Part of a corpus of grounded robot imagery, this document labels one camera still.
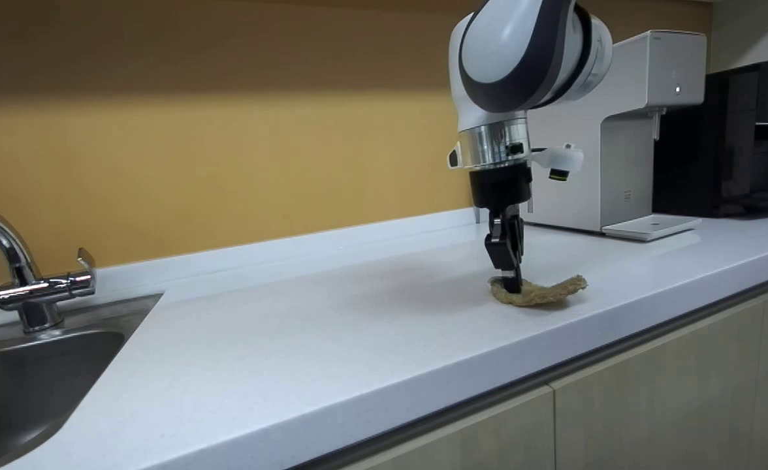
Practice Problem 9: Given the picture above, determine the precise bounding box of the narrow beige base cabinet door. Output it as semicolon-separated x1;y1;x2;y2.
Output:
340;385;557;470

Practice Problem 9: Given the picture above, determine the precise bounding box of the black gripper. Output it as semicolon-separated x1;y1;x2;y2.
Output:
467;163;534;294

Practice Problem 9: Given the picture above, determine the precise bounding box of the tan wiping cloth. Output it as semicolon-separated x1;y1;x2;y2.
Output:
487;273;591;310

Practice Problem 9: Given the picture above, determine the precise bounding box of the black coffee machine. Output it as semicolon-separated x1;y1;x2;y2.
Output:
649;55;768;220

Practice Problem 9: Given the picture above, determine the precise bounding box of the white water dispenser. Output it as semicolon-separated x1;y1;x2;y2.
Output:
521;28;711;246

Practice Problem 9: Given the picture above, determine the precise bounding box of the stainless steel sink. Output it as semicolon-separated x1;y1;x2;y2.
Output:
0;291;164;470

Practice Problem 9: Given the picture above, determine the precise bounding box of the chrome sink faucet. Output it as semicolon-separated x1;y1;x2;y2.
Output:
0;201;100;337

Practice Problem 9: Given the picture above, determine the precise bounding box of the wide beige base cabinet door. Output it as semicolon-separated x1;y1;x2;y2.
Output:
551;277;768;470

